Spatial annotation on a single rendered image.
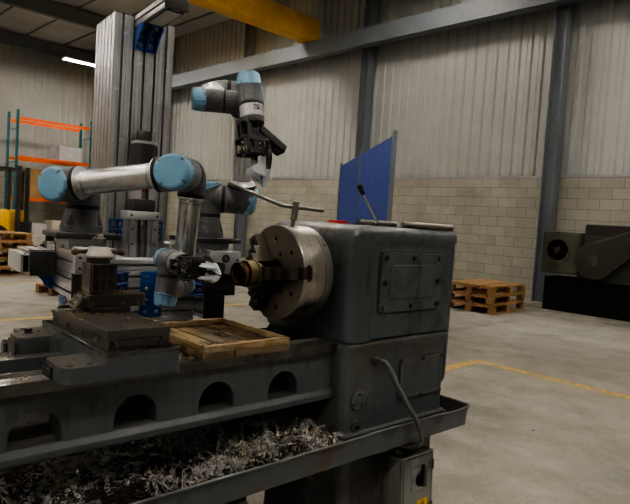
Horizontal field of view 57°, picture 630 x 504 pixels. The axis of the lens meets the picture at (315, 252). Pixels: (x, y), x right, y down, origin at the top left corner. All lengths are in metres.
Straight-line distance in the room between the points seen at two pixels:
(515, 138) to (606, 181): 2.06
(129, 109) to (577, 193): 10.31
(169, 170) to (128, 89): 0.67
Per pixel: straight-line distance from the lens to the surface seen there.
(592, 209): 11.93
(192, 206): 2.08
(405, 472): 2.22
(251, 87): 1.86
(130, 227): 2.40
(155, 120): 2.55
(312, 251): 1.84
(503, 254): 12.60
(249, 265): 1.83
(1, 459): 1.49
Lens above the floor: 1.26
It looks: 3 degrees down
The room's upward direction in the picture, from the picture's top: 4 degrees clockwise
